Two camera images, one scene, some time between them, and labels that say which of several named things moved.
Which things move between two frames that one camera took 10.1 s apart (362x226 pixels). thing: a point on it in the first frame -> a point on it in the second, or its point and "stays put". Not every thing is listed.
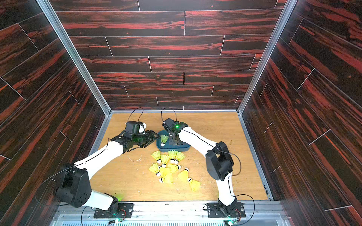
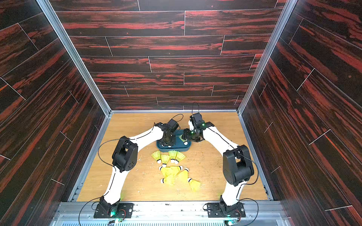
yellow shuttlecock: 157,155 stays put
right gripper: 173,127 -> 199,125
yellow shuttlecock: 179,156 stays put
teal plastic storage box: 168,147 stays put
